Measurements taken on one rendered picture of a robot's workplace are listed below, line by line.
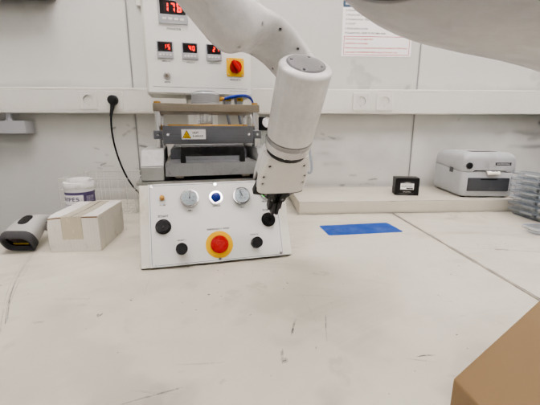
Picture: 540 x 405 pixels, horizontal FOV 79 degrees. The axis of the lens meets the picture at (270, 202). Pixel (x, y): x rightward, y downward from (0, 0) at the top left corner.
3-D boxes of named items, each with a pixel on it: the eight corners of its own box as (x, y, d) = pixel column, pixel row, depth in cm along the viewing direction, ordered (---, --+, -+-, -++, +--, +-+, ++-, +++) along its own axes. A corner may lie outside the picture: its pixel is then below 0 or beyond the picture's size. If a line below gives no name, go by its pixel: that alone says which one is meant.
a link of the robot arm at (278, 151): (307, 121, 63) (304, 134, 65) (263, 121, 61) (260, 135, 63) (321, 149, 57) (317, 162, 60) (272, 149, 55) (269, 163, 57)
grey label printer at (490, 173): (431, 186, 147) (435, 148, 143) (476, 187, 146) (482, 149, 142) (460, 198, 123) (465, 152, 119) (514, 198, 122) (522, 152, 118)
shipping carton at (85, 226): (83, 230, 99) (79, 200, 97) (128, 229, 99) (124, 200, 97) (46, 252, 80) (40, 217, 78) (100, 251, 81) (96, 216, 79)
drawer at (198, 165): (169, 166, 103) (168, 141, 101) (239, 165, 108) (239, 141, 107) (165, 180, 75) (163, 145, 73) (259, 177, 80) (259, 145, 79)
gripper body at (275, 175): (308, 132, 64) (296, 174, 72) (256, 132, 62) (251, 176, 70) (319, 157, 59) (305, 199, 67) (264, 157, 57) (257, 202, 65)
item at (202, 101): (161, 137, 105) (157, 96, 102) (255, 137, 113) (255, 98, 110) (155, 140, 82) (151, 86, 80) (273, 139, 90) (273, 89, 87)
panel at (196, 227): (150, 268, 70) (147, 184, 74) (284, 255, 78) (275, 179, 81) (149, 267, 68) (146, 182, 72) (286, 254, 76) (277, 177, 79)
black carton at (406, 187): (391, 192, 134) (393, 175, 133) (414, 193, 133) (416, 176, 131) (394, 194, 129) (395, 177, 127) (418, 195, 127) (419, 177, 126)
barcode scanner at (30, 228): (47, 230, 98) (43, 204, 97) (75, 229, 99) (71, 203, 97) (-3, 255, 79) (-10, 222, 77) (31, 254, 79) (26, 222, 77)
